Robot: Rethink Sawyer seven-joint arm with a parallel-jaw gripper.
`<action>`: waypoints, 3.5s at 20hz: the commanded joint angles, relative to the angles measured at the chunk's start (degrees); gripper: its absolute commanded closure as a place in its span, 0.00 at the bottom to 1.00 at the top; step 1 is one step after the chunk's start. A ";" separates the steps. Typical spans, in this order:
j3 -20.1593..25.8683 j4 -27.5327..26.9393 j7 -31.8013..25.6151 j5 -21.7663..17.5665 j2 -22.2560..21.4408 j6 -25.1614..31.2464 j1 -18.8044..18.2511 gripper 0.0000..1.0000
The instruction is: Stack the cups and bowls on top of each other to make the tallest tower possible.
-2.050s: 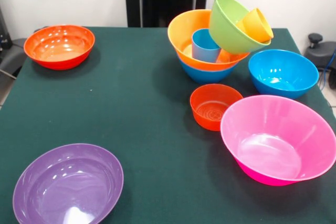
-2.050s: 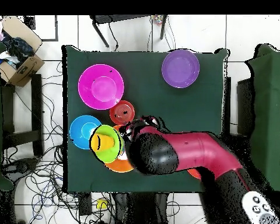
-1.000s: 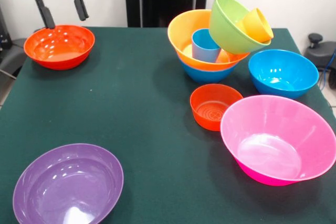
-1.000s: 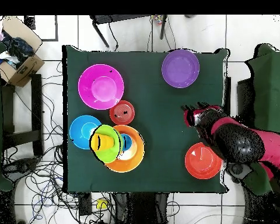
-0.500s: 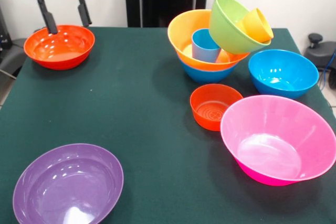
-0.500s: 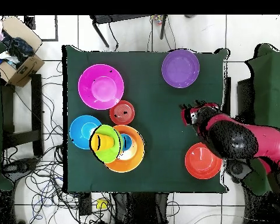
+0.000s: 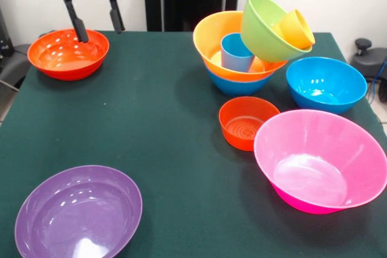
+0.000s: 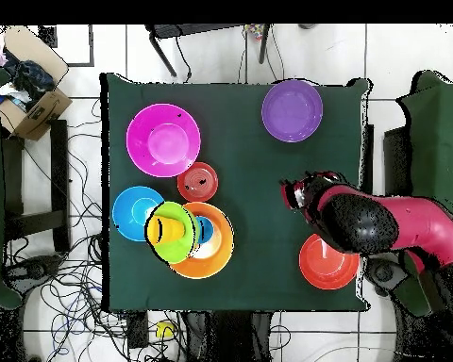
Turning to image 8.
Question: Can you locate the black metal frame table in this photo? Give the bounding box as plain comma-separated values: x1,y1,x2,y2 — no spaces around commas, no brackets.
144,24,272,79

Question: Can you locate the blue round bowl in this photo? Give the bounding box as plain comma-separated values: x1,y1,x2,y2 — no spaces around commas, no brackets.
111,185,166,242

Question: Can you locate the black pedestal foot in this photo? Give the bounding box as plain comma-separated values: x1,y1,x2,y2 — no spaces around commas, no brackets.
4,254,64,292
362,257,410,299

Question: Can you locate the cardboard box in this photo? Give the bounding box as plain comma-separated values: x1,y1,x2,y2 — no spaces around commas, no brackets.
0,25,74,141

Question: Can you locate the small red bowl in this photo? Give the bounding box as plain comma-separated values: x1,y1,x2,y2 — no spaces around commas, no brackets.
176,161,219,203

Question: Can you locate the yellow ball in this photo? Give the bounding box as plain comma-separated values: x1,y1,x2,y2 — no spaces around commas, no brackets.
155,321,176,339

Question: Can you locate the purple bowl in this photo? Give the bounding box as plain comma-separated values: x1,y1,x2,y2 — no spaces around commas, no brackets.
260,78,324,143

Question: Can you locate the dark clothes pile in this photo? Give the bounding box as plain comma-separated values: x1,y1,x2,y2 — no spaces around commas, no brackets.
0,48,57,111

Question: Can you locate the orange cup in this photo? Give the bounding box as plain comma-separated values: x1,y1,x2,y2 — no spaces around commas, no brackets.
146,216,187,244

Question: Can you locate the green bowl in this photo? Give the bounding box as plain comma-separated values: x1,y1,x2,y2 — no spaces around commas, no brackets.
144,200,201,265

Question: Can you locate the blue cup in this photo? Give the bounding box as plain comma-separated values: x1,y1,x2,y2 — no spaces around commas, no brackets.
194,215,215,245

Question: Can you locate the black chair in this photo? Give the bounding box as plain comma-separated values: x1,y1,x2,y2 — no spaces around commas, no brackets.
361,123,413,197

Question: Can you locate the pink bowl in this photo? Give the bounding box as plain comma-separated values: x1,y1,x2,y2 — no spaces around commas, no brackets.
126,103,202,178

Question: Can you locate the dark green table cloth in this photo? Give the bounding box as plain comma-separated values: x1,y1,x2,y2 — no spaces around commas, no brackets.
100,73,370,313

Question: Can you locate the black bench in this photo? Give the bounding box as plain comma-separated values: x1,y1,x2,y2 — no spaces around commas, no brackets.
1,119,72,253

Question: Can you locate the black power adapter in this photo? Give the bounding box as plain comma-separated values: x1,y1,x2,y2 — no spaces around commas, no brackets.
126,310,149,349

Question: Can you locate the large red-orange bowl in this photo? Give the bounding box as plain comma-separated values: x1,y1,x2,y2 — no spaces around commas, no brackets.
298,233,361,290

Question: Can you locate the tangle of floor cables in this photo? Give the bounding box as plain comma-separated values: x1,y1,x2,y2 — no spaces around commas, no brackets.
1,97,188,362

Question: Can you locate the large orange bowl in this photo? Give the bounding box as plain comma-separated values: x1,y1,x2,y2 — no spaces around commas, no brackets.
168,201,235,280

